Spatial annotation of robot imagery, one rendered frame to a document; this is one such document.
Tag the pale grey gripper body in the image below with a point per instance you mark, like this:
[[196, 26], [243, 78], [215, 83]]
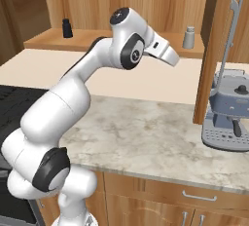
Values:
[[168, 56]]

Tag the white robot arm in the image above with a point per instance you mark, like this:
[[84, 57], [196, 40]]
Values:
[[55, 113]]

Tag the black stove hob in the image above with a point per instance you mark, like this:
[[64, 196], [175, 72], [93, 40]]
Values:
[[13, 106]]

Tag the grey condiment shaker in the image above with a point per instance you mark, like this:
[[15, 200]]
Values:
[[189, 38]]

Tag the grey coffee machine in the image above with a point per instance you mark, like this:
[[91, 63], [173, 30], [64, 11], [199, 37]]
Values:
[[227, 106]]

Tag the black condiment shaker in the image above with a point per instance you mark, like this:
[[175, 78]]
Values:
[[67, 28]]

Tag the wooden drawer front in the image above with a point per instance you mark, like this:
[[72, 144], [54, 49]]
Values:
[[162, 191]]

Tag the black oven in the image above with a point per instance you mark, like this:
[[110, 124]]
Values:
[[13, 207]]

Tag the wooden wall cabinet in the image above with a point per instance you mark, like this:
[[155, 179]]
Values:
[[97, 2]]

